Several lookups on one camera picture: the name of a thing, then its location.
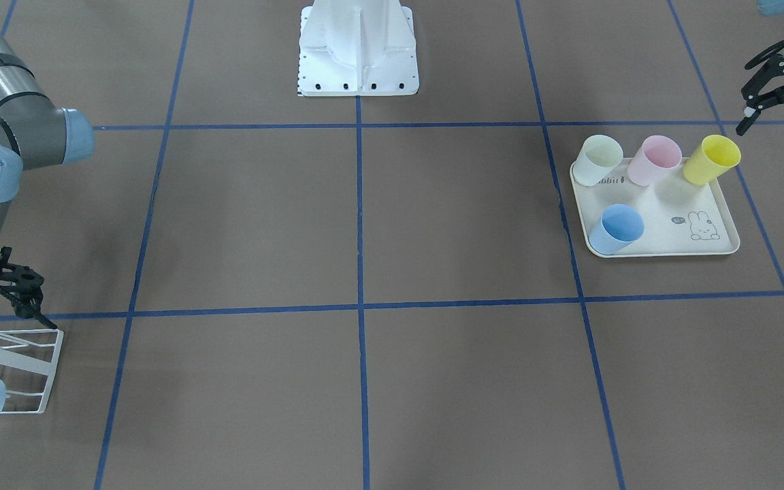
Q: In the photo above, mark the cream tray with bunny drawing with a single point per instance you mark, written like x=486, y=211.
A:
x=679, y=218

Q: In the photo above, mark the pink plastic cup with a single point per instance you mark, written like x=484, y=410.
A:
x=657, y=157

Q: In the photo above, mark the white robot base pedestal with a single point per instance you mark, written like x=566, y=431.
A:
x=357, y=48

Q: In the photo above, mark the pale green plastic cup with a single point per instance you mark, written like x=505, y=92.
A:
x=599, y=156

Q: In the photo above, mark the yellow plastic cup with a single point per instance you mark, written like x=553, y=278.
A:
x=716, y=155

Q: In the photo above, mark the white wire cup rack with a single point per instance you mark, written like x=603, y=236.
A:
x=28, y=364

